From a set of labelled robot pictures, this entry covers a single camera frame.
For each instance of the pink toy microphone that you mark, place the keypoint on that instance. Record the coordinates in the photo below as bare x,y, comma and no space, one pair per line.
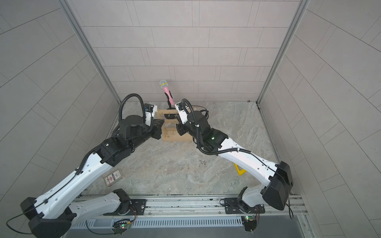
164,85

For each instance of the black microphone stand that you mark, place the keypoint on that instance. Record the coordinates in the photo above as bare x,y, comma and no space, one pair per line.
170,107

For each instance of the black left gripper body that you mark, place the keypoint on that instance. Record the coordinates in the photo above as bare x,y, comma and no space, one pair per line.
155,133

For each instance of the small printed card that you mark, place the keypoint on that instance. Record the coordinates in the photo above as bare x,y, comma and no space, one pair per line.
113,177

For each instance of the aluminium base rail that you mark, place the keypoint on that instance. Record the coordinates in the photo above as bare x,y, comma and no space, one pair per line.
189,211

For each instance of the aluminium corner frame post right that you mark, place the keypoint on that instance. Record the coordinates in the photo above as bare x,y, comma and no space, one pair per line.
286,41

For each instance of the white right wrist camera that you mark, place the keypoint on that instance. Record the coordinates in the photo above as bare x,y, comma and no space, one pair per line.
183,111

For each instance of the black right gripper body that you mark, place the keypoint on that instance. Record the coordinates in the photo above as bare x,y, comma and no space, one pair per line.
183,128

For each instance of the aluminium corner frame post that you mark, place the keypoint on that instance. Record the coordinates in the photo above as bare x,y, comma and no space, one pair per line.
86,44
286,41

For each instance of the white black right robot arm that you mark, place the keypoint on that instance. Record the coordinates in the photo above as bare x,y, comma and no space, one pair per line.
276,179

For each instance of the wooden jewelry display stand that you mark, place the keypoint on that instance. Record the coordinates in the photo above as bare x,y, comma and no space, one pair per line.
169,130

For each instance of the aluminium corner frame post left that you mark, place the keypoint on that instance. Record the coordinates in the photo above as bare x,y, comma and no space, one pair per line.
86,44

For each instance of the yellow plastic triangle piece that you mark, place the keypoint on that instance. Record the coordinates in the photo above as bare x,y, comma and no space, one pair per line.
239,170

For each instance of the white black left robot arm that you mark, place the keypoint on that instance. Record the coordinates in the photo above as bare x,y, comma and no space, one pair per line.
52,214

